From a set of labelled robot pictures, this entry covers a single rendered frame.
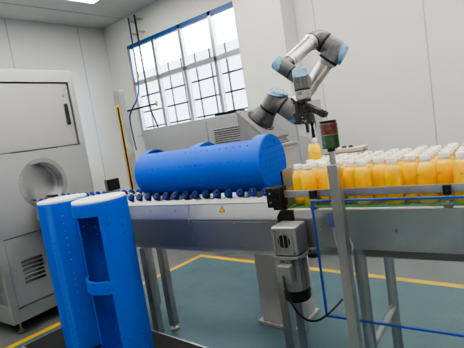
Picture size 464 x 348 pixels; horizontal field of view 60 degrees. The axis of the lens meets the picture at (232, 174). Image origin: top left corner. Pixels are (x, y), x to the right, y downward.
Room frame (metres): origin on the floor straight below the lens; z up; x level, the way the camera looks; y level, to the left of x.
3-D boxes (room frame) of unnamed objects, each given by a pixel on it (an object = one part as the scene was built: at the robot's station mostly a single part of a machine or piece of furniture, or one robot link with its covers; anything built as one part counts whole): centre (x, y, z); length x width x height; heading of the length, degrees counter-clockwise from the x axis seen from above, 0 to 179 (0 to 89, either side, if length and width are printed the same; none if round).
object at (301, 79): (1.99, -0.40, 1.47); 0.09 x 0.08 x 0.11; 162
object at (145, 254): (2.52, 0.63, 0.31); 0.06 x 0.06 x 0.63; 54
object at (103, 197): (2.12, 0.72, 1.03); 0.28 x 0.28 x 0.01
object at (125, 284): (2.12, 0.72, 0.59); 0.28 x 0.28 x 0.88
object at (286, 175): (1.97, -0.27, 0.99); 0.10 x 0.02 x 0.12; 144
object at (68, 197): (2.38, 1.02, 1.03); 0.28 x 0.28 x 0.01
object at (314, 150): (1.98, -0.42, 1.08); 0.07 x 0.07 x 0.17
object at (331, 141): (1.45, -0.37, 1.18); 0.06 x 0.06 x 0.05
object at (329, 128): (1.45, -0.37, 1.23); 0.06 x 0.06 x 0.04
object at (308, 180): (1.75, -0.33, 0.98); 0.07 x 0.07 x 0.17
